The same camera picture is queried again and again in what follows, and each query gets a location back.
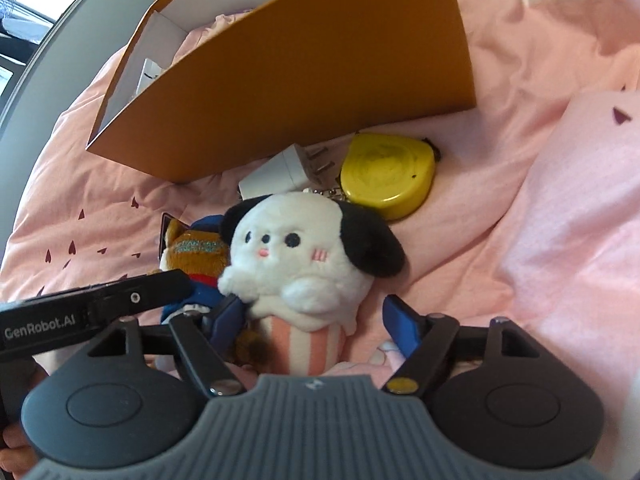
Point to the white card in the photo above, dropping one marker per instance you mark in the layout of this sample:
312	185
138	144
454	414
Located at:
150	77

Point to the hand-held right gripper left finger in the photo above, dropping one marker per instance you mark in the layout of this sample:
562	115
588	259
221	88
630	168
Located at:
227	325

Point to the yellow tape measure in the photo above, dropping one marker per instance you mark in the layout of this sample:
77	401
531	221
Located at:
385	175

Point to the white charger plug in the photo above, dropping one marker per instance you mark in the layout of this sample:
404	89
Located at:
280	172

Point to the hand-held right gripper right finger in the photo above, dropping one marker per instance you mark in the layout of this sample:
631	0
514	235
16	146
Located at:
400	325

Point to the window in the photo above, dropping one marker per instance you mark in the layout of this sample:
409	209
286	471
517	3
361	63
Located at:
35	5

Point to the pink soft item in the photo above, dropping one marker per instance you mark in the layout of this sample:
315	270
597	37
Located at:
235	17

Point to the orange fox plush toy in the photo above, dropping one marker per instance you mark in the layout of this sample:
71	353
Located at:
195	255

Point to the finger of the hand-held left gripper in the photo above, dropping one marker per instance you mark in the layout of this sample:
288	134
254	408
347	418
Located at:
145	287

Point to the orange cardboard box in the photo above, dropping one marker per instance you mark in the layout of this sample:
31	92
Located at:
300	85

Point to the white dog plush toy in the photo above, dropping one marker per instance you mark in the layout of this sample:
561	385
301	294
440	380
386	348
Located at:
295	260

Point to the pink printed blanket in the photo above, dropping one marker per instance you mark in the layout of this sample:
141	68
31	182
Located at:
525	185

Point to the person's left hand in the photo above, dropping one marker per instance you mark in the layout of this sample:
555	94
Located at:
15	455

